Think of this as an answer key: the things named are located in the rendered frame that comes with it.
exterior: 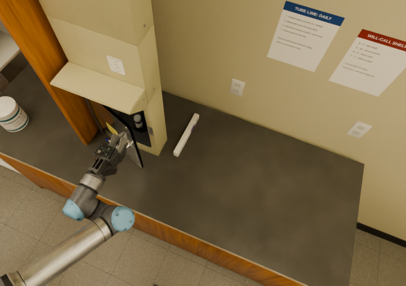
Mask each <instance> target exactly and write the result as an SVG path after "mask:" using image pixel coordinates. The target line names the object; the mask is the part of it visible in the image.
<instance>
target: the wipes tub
mask: <svg viewBox="0 0 406 286"><path fill-rule="evenodd" d="M28 121H29V118H28V116H27V114H26V113H25V112H24V110H23V109H22V108H21V107H20V106H19V105H18V104H17V103H16V101H15V100H14V99H13V98H11V97H7V96H4V97H0V125H1V126H2V127H3V128H4V129H6V130H7V131H9V132H17V131H20V130H22V129H24V128H25V127H26V126H27V124H28Z"/></svg>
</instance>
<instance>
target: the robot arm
mask: <svg viewBox="0 0 406 286"><path fill-rule="evenodd" d="M118 143H120V144H119V146H117V144H118ZM126 148H127V134H126V132H122V133H120V134H118V135H116V134H112V136H111V141H110V143H108V144H104V143H101V142H100V143H99V144H98V146H97V148H96V149H95V151H94V152H93V156H94V159H96V160H95V162H94V164H93V165H92V167H89V168H88V171H87V173H86V174H85V175H84V176H83V178H82V179H81V180H80V183H79V184H78V185H77V187H76V189H75V190H74V192H73V193H72V195H71V196H70V198H69V199H68V201H67V202H66V204H65V206H64V208H63V209H62V212H63V214H64V215H66V216H68V217H70V218H72V219H74V220H76V221H81V220H82V219H84V218H86V219H88V220H90V221H92V222H91V223H89V224H87V225H86V226H84V227H83V228H81V229H80V230H78V231H77V232H76V233H74V234H72V235H71V236H69V237H68V238H67V239H64V240H63V241H62V242H60V243H58V244H57V245H55V246H54V247H53V248H51V249H49V250H48V251H47V252H45V253H44V254H42V255H40V256H39V257H37V258H36V259H34V260H33V261H31V262H30V263H28V264H27V265H25V266H24V267H22V268H21V269H19V270H18V271H16V272H14V273H6V274H5V275H3V276H1V277H0V286H46V285H47V284H48V283H50V282H51V281H52V280H53V279H55V278H56V277H58V276H59V275H61V274H62V273H63V272H65V271H66V270H67V269H69V268H70V267H71V266H73V265H74V264H75V263H77V262H78V261H80V260H81V259H82V258H84V257H85V256H86V255H88V254H89V253H91V252H92V251H93V250H95V249H96V248H97V247H99V246H100V245H102V244H103V243H104V242H106V241H107V240H108V239H109V238H111V237H112V236H114V235H115V234H116V233H118V232H123V231H127V230H129V229H130V228H131V227H132V226H133V224H134V221H135V215H134V212H133V211H132V210H131V209H130V208H128V207H125V206H114V205H108V204H106V203H104V202H103V201H101V200H99V199H97V198H96V196H97V194H98V193H99V191H100V190H101V188H102V187H103V185H104V182H105V180H106V178H105V177H107V176H110V175H113V174H116V173H117V168H115V167H117V164H119V163H121V161H122V159H124V157H125V155H126Z"/></svg>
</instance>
